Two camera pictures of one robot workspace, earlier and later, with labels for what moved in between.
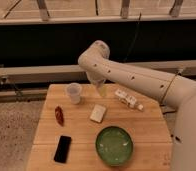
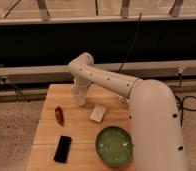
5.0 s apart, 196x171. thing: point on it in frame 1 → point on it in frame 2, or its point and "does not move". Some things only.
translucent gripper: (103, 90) → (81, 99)
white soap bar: (97, 113) does not move
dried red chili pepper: (59, 115) does not move
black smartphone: (63, 149) does not move
